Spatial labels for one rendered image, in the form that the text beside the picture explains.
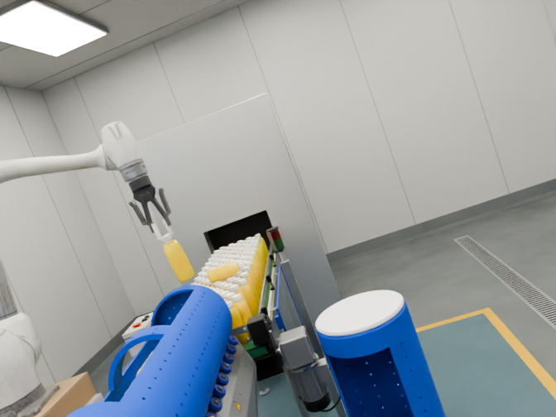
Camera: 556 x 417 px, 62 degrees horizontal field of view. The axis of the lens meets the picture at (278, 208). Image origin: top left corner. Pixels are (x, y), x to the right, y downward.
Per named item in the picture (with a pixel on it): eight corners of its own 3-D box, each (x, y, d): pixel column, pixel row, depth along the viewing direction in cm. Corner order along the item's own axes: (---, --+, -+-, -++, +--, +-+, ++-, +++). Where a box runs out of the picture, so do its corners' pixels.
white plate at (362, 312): (319, 304, 158) (320, 308, 159) (310, 342, 132) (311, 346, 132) (400, 281, 152) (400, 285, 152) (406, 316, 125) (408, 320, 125)
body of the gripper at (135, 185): (123, 184, 163) (135, 208, 164) (145, 174, 163) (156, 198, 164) (130, 182, 171) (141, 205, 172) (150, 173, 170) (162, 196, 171)
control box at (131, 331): (131, 357, 189) (121, 334, 188) (146, 337, 209) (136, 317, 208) (154, 349, 189) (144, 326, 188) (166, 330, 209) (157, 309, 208)
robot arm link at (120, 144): (145, 155, 163) (143, 160, 175) (125, 114, 161) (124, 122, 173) (115, 168, 159) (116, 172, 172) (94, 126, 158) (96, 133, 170)
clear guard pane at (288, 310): (314, 409, 205) (276, 309, 200) (307, 338, 283) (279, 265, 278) (316, 409, 205) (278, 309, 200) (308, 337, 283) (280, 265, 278)
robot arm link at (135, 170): (137, 159, 161) (146, 174, 162) (145, 158, 170) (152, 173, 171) (114, 170, 162) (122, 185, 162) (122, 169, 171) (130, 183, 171)
